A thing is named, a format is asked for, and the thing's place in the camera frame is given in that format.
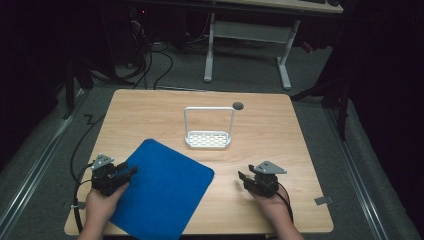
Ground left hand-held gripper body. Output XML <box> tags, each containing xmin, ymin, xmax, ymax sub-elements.
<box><xmin>90</xmin><ymin>153</ymin><xmax>132</xmax><ymax>197</ymax></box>

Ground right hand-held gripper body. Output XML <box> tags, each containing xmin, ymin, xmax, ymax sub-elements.
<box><xmin>248</xmin><ymin>160</ymin><xmax>288</xmax><ymax>198</ymax></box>

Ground blue cloth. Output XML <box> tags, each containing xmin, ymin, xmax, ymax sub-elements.
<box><xmin>108</xmin><ymin>138</ymin><xmax>216</xmax><ymax>240</ymax></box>

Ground white wire rack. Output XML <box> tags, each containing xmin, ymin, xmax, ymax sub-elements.
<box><xmin>183</xmin><ymin>105</ymin><xmax>237</xmax><ymax>150</ymax></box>

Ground person's right hand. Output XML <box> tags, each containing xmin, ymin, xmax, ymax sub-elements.
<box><xmin>249</xmin><ymin>185</ymin><xmax>292</xmax><ymax>229</ymax></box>

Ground person's left hand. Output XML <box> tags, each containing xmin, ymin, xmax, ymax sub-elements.
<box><xmin>85</xmin><ymin>182</ymin><xmax>130</xmax><ymax>228</ymax></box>

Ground grey tape piece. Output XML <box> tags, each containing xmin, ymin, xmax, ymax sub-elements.
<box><xmin>313</xmin><ymin>195</ymin><xmax>334</xmax><ymax>207</ymax></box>

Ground black stand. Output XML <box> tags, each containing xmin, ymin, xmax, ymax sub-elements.
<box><xmin>290</xmin><ymin>71</ymin><xmax>352</xmax><ymax>142</ymax></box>
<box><xmin>61</xmin><ymin>56</ymin><xmax>96</xmax><ymax>121</ymax></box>

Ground dark computer tower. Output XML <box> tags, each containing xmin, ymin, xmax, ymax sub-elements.
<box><xmin>128</xmin><ymin>5</ymin><xmax>155</xmax><ymax>69</ymax></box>

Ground light wooden desk top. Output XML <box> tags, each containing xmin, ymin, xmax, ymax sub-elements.
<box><xmin>213</xmin><ymin>0</ymin><xmax>345</xmax><ymax>15</ymax></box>

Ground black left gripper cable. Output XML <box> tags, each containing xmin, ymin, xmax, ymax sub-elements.
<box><xmin>69</xmin><ymin>113</ymin><xmax>107</xmax><ymax>234</ymax></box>

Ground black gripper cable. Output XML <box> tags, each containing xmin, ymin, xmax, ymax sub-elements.
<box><xmin>69</xmin><ymin>113</ymin><xmax>107</xmax><ymax>234</ymax></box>
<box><xmin>277</xmin><ymin>181</ymin><xmax>295</xmax><ymax>225</ymax></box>

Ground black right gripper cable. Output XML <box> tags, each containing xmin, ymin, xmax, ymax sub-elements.
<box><xmin>277</xmin><ymin>181</ymin><xmax>295</xmax><ymax>225</ymax></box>

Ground black floor cables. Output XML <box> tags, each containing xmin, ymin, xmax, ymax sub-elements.
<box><xmin>89</xmin><ymin>19</ymin><xmax>175</xmax><ymax>91</ymax></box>

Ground white metal desk frame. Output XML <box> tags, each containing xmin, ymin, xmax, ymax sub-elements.
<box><xmin>203</xmin><ymin>12</ymin><xmax>302</xmax><ymax>91</ymax></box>

